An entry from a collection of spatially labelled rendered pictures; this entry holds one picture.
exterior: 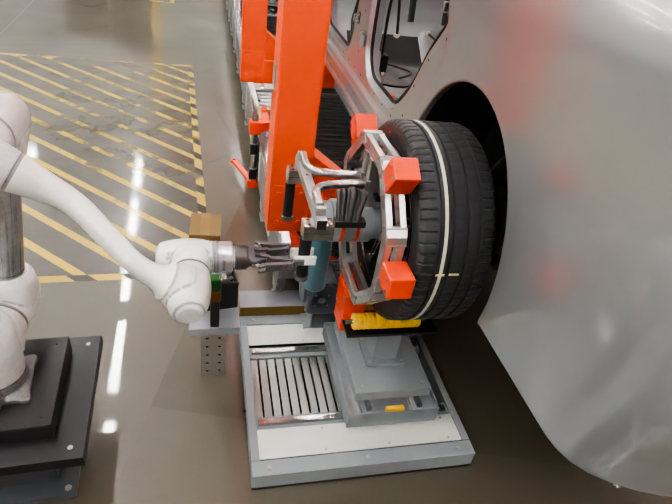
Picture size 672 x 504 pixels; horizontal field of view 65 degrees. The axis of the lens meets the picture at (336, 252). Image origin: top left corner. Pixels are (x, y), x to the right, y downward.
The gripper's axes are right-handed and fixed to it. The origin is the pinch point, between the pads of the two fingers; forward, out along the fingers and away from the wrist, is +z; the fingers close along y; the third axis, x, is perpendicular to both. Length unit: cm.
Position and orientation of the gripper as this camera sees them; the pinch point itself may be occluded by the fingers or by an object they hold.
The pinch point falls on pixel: (303, 256)
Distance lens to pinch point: 155.3
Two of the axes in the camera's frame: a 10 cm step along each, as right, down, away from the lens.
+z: 9.7, 0.0, 2.4
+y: 2.0, 5.8, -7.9
